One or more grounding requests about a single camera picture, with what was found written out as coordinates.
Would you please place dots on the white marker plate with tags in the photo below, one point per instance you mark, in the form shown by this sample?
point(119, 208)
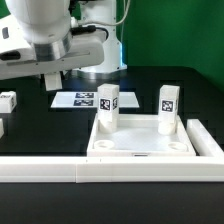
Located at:
point(89, 100)

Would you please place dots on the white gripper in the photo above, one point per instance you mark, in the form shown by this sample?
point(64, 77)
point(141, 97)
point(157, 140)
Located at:
point(87, 51)

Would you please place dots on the white square table top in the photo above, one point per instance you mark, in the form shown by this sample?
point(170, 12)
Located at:
point(137, 135)

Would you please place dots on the white L-shaped obstacle fence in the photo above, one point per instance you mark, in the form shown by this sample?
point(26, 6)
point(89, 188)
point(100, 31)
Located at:
point(206, 166)

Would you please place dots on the white block at left edge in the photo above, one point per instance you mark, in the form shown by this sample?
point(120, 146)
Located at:
point(1, 128)

